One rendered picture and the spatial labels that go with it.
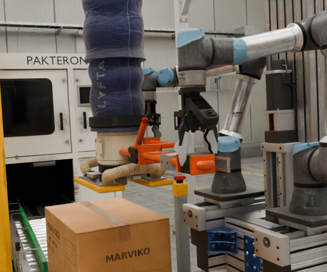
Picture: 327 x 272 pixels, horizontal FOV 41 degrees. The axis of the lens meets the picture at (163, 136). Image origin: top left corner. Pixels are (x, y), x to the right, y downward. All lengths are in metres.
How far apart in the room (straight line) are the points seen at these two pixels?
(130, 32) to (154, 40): 10.01
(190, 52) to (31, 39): 9.63
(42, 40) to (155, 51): 2.87
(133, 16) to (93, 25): 0.15
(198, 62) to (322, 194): 0.63
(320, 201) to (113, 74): 0.83
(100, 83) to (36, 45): 9.10
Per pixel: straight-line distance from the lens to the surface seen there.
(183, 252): 2.51
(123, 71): 1.64
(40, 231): 3.51
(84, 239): 1.76
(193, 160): 1.14
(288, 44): 1.47
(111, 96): 1.63
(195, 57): 1.17
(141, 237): 1.85
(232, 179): 1.89
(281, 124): 1.74
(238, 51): 1.23
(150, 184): 1.61
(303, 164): 1.49
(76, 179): 1.81
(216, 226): 1.87
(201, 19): 12.45
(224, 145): 1.88
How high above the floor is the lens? 1.39
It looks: 3 degrees down
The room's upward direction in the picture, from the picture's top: 3 degrees counter-clockwise
